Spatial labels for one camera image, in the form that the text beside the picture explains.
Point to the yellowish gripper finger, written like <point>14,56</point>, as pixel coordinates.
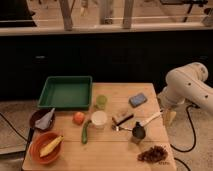
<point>168,117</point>

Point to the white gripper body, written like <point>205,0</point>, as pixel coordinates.
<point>169,98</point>

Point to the blue sponge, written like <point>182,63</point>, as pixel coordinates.
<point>137,100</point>

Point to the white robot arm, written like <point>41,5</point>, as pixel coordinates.
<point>185,83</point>

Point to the green plastic tray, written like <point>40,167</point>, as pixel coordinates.
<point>66,93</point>

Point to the brown dried pile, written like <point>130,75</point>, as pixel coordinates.
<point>153,155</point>

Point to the small green cup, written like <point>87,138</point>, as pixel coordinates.
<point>101,101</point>

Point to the white cup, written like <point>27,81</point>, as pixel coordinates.
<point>99,119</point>

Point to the green cucumber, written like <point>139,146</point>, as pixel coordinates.
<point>84,138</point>

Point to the orange tomato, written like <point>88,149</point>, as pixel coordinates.
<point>78,118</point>

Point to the yellow corn cob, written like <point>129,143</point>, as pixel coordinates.
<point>50,147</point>

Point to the grey crumpled cloth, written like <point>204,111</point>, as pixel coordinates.
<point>45,121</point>

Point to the orange bowl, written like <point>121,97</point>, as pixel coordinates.
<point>40,142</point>

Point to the dark brown bowl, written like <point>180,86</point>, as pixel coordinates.
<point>38,115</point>

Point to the wooden brush with black handle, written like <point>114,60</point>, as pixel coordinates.
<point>122,117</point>

